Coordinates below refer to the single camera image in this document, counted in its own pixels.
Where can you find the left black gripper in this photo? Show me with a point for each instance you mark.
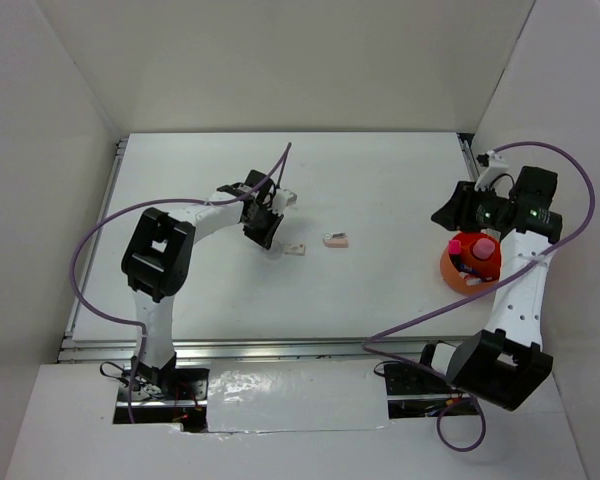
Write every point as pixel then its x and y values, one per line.
pixel 275 220

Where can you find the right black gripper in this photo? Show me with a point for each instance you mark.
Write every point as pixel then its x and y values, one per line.
pixel 456 213

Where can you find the clear tape roll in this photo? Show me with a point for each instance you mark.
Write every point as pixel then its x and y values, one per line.
pixel 275 252

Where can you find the white staples box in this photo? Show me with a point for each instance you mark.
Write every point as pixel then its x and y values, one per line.
pixel 294 248

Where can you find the pink eraser with sharpener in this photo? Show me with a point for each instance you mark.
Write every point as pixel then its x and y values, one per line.
pixel 336 240

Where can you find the pink cap black highlighter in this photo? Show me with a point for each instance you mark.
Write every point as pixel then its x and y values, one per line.
pixel 454 249

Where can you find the dark blue gel pen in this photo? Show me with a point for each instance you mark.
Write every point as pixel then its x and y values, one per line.
pixel 472 270

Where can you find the red gel pen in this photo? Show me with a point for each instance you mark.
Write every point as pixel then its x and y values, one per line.
pixel 471 280

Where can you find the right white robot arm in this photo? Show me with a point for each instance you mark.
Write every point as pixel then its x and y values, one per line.
pixel 504 362

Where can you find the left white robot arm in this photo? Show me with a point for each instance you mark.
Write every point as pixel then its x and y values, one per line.
pixel 158 256

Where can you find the orange round organizer container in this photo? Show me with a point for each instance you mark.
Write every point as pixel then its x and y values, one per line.
pixel 471 262

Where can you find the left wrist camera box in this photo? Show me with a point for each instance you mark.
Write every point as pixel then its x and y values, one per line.
pixel 283 199

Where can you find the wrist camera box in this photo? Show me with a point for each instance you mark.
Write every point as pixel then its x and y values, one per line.
pixel 494 166
pixel 283 199

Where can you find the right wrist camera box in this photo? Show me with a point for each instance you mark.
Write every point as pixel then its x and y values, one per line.
pixel 494 166

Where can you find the aluminium table frame rail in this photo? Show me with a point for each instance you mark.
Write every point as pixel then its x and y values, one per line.
pixel 378 188

